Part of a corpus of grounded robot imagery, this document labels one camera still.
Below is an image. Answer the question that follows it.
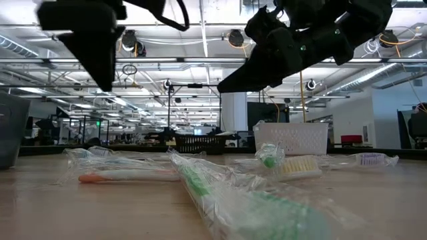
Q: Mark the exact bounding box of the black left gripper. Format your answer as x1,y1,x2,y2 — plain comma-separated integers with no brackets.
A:
36,0,128,93

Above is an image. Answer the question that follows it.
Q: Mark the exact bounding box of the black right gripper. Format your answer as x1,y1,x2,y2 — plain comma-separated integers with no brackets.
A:
216,25,355,94

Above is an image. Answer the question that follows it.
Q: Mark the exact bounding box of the green toothbrush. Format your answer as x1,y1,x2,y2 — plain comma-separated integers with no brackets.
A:
255,142,286,170
168,149,338,240

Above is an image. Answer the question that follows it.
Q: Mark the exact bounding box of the blue toothbrush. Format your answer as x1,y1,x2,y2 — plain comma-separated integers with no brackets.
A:
62,145,174,167

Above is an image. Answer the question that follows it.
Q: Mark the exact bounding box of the black background cabinet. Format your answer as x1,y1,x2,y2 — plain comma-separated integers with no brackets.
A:
246,101,290,133

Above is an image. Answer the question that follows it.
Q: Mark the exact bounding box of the white building column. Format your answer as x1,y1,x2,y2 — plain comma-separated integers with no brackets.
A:
221,68,248,133

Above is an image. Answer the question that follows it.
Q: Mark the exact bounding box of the long ceiling light strip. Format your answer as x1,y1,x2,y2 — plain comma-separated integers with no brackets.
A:
0,57,427,65

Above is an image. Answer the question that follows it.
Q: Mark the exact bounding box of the white plastic basket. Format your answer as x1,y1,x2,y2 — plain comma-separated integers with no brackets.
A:
252,120,330,157

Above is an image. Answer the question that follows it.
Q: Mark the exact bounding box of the black plastic basket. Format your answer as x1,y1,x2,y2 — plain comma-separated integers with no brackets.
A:
174,133,228,155

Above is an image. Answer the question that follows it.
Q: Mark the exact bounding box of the red box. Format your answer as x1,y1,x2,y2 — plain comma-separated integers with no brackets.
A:
340,134,364,145

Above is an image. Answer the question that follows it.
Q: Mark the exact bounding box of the grey plastic bin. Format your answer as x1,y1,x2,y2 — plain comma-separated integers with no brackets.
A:
0,91,31,169

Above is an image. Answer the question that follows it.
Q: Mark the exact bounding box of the purple toothbrush in wrapper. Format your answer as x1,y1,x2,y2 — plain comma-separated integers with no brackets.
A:
318,152,400,169

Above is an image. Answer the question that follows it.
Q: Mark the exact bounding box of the dark background monitor stand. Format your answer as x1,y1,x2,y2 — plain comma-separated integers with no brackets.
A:
396,105,427,150

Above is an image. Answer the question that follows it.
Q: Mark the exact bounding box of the person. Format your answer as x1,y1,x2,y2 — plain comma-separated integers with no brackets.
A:
407,102,427,141

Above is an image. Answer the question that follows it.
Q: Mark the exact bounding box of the black hanging cable loop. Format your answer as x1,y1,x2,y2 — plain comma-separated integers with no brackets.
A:
121,63,139,77

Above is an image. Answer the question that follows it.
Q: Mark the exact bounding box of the large black ceiling cable reel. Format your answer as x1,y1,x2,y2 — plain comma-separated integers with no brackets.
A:
120,29,147,58
379,29,400,49
228,29,246,48

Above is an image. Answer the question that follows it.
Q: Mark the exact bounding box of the yellow hanging cable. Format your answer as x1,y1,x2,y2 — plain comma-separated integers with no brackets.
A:
299,69,307,123

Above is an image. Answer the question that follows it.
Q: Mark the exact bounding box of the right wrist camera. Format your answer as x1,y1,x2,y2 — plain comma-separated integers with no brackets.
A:
244,5,278,43

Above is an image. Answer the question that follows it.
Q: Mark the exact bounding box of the black background gantry frame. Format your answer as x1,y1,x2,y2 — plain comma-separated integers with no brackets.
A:
167,83,222,136

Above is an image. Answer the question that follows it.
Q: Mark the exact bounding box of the silver ventilation duct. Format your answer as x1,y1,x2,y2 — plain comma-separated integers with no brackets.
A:
305,49,427,105
0,33,59,67

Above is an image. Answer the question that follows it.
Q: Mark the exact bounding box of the black left camera cable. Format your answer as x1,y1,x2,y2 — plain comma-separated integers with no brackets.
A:
146,0,191,33

